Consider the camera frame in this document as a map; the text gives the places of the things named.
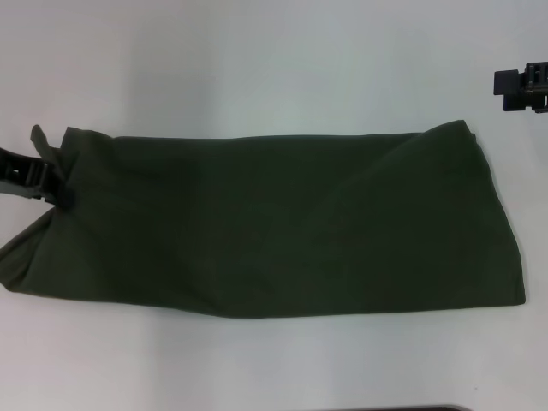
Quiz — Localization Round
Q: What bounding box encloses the dark green FREE t-shirt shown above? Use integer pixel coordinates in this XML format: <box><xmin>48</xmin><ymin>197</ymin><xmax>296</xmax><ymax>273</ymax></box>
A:
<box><xmin>0</xmin><ymin>121</ymin><xmax>528</xmax><ymax>322</ymax></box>

